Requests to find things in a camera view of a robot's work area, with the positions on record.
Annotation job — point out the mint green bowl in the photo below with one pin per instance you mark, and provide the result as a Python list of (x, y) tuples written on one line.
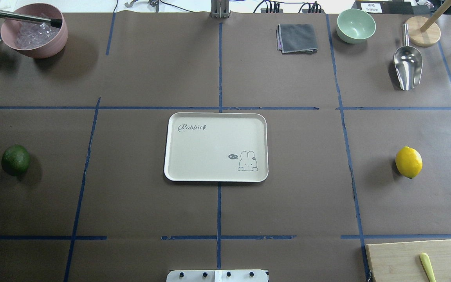
[(355, 26)]

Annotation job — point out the pink bowl with ice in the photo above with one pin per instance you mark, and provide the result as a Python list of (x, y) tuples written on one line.
[(35, 40)]

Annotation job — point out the yellow lemon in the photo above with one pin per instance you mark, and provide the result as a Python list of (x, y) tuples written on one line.
[(408, 162)]

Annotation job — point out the wooden mug tree stand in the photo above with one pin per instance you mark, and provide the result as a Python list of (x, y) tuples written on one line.
[(423, 31)]

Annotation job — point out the metal muddler stick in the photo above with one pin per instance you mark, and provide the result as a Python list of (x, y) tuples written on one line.
[(53, 22)]

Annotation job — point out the steel scoop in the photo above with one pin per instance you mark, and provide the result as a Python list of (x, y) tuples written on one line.
[(408, 62)]

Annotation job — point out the beige rabbit tray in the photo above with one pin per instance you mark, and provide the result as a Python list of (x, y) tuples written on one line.
[(216, 147)]

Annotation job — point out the wooden cutting board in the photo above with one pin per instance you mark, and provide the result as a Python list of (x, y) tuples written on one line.
[(418, 261)]

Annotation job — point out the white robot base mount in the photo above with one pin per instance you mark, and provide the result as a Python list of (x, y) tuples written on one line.
[(218, 275)]

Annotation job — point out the green lime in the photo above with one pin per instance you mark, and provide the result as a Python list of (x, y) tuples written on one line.
[(15, 160)]

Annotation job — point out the grey folded cloth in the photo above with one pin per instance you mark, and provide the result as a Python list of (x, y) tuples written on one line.
[(296, 38)]

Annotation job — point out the yellow plastic knife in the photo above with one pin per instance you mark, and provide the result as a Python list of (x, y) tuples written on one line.
[(428, 267)]

